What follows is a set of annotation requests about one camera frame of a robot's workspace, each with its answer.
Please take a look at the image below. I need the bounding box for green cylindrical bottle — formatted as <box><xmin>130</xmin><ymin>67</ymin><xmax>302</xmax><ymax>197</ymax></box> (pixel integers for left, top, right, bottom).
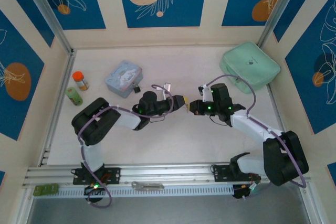
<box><xmin>65</xmin><ymin>87</ymin><xmax>83</xmax><ymax>106</ymax></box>

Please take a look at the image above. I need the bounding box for green terminal block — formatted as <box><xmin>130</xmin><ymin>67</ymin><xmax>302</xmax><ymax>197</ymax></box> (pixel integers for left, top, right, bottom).
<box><xmin>34</xmin><ymin>183</ymin><xmax>59</xmax><ymax>196</ymax></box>

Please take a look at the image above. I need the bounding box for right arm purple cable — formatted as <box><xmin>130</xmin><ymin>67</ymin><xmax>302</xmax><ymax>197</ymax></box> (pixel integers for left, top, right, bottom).
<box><xmin>202</xmin><ymin>74</ymin><xmax>307</xmax><ymax>201</ymax></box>

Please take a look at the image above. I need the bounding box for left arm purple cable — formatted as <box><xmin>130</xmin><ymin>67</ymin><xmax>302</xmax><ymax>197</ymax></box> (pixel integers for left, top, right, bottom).
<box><xmin>77</xmin><ymin>84</ymin><xmax>175</xmax><ymax>209</ymax></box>

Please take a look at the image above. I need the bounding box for pastel cartoon bunny tin box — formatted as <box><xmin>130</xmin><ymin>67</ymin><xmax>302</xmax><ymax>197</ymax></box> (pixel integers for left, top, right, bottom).
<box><xmin>104</xmin><ymin>60</ymin><xmax>144</xmax><ymax>99</ymax></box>

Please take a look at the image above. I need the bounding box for aluminium frame rail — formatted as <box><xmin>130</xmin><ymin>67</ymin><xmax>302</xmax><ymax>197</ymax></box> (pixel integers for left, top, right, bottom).
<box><xmin>23</xmin><ymin>163</ymin><xmax>311</xmax><ymax>187</ymax></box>

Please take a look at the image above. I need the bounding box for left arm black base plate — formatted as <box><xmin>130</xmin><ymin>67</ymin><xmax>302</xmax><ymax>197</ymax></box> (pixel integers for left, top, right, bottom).
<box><xmin>72</xmin><ymin>166</ymin><xmax>122</xmax><ymax>185</ymax></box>

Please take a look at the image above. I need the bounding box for mint green zipper pouch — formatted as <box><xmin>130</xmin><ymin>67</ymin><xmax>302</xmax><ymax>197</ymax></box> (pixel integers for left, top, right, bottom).
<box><xmin>219</xmin><ymin>41</ymin><xmax>281</xmax><ymax>94</ymax></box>

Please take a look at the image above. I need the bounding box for orange-lid spice bottle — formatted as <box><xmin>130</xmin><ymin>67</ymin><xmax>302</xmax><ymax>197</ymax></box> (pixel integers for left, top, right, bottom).
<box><xmin>72</xmin><ymin>71</ymin><xmax>90</xmax><ymax>91</ymax></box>

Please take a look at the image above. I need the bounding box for white slotted cable duct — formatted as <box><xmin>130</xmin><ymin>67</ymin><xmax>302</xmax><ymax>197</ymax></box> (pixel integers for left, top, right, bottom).
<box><xmin>56</xmin><ymin>185</ymin><xmax>234</xmax><ymax>198</ymax></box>

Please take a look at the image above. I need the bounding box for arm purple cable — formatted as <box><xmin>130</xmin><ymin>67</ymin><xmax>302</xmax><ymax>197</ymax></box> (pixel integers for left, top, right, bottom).
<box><xmin>202</xmin><ymin>74</ymin><xmax>307</xmax><ymax>201</ymax></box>
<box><xmin>77</xmin><ymin>84</ymin><xmax>175</xmax><ymax>209</ymax></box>

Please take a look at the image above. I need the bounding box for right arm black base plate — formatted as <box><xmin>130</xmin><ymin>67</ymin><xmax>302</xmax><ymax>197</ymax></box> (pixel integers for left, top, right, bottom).
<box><xmin>211</xmin><ymin>164</ymin><xmax>263</xmax><ymax>183</ymax></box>

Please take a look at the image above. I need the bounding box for aluminium frame post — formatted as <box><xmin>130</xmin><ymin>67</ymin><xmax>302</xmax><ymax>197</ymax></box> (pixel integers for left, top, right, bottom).
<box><xmin>256</xmin><ymin>0</ymin><xmax>307</xmax><ymax>48</ymax></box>
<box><xmin>19</xmin><ymin>0</ymin><xmax>74</xmax><ymax>54</ymax></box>

